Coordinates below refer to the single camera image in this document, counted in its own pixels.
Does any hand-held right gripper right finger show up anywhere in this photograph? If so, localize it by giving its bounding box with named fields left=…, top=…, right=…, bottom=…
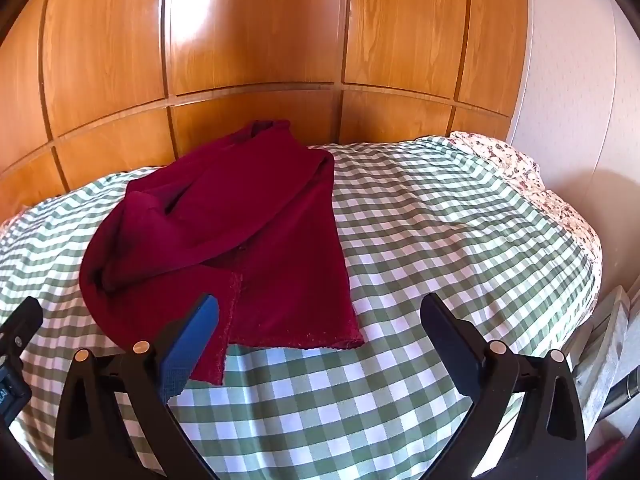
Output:
left=420, top=292, right=588, bottom=480

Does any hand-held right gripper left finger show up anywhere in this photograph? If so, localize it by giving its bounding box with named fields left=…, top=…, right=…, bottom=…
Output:
left=52, top=292, right=221, bottom=480

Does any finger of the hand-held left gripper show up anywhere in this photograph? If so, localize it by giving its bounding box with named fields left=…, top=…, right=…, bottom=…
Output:
left=0, top=296, right=44, bottom=361

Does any dark red garment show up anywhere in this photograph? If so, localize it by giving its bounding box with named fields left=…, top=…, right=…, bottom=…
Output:
left=79, top=120, right=365, bottom=386

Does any green checkered bedspread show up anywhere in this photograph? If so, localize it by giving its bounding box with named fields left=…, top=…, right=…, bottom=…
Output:
left=0, top=136, right=598, bottom=480

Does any black tube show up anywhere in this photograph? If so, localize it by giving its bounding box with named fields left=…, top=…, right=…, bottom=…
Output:
left=597, top=360, right=640, bottom=423

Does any pink cloth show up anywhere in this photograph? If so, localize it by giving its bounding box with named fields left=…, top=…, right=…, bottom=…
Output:
left=585, top=435, right=633, bottom=480

